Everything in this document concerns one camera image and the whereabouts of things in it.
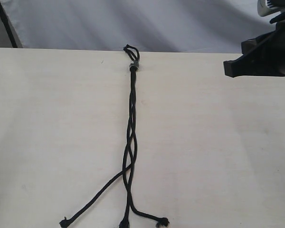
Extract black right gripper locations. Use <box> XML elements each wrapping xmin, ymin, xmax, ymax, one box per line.
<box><xmin>223</xmin><ymin>21</ymin><xmax>285</xmax><ymax>78</ymax></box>

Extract grey tape around cable bundle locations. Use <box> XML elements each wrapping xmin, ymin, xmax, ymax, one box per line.
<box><xmin>129</xmin><ymin>61</ymin><xmax>139</xmax><ymax>70</ymax></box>

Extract black rope strand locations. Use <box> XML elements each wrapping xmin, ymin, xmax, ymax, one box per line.
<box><xmin>58</xmin><ymin>44</ymin><xmax>138</xmax><ymax>227</ymax></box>
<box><xmin>122</xmin><ymin>47</ymin><xmax>170</xmax><ymax>228</ymax></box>
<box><xmin>118</xmin><ymin>45</ymin><xmax>140</xmax><ymax>228</ymax></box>

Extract grey backdrop cloth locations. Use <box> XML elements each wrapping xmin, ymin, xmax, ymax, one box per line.
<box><xmin>1</xmin><ymin>0</ymin><xmax>275</xmax><ymax>53</ymax></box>

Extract black stand pole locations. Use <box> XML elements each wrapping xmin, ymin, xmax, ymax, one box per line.
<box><xmin>0</xmin><ymin>2</ymin><xmax>18</xmax><ymax>48</ymax></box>

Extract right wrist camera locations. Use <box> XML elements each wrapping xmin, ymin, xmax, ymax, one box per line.
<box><xmin>257</xmin><ymin>0</ymin><xmax>285</xmax><ymax>24</ymax></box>

